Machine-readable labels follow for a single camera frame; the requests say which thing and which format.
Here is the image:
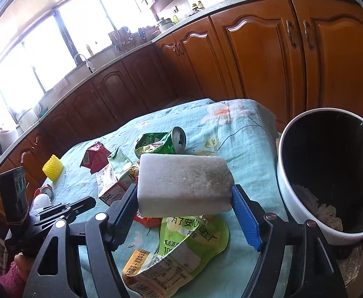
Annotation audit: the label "brown wooden base cabinets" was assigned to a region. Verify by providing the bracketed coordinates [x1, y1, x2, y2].
[0, 0, 363, 233]

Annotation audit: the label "white foam block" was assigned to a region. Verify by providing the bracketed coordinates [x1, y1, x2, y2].
[137, 153, 235, 218]

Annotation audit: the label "small red wrapper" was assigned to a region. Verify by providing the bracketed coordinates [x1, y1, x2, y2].
[133, 213, 164, 229]

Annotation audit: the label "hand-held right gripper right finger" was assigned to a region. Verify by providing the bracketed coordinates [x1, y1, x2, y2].
[230, 184, 347, 298]

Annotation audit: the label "crushed green can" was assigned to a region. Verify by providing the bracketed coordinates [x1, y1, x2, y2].
[134, 126, 187, 156]

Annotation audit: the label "white bin with black liner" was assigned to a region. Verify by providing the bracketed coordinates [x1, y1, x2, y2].
[276, 108, 363, 246]

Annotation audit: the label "crumpled white tissue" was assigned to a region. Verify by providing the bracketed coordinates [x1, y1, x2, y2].
[292, 185, 344, 233]

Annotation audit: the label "small steel pot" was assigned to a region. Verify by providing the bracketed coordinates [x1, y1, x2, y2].
[156, 19, 173, 34]

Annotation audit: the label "person's left hand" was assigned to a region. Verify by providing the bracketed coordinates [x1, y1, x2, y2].
[13, 252, 31, 266]

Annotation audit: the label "red snack packet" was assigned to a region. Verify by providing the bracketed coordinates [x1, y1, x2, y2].
[80, 142, 112, 174]

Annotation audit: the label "person's left forearm pink sleeve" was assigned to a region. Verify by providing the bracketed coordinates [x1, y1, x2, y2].
[0, 261, 28, 298]

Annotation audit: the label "teal floral tablecloth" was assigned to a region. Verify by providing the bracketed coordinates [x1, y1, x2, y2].
[43, 98, 289, 298]

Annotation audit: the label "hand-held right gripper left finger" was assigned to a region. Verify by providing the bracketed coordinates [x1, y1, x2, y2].
[23, 183, 138, 298]

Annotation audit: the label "utensil drying rack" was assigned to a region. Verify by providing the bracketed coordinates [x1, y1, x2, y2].
[108, 26, 139, 52]

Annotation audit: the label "white perforated object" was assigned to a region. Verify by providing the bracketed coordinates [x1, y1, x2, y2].
[33, 194, 52, 209]

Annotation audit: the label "grey kitchen countertop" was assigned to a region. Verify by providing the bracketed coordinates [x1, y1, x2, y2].
[0, 0, 359, 190]

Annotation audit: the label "chrome sink faucet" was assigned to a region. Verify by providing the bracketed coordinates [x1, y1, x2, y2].
[73, 54, 94, 74]

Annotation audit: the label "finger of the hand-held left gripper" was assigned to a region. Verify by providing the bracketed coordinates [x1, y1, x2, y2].
[64, 196, 97, 217]
[29, 203, 76, 225]

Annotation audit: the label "kitchen window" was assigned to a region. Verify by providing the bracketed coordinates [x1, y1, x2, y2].
[0, 0, 157, 121]

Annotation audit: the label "green white snack bag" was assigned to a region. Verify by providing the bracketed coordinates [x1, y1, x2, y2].
[122, 214, 231, 298]

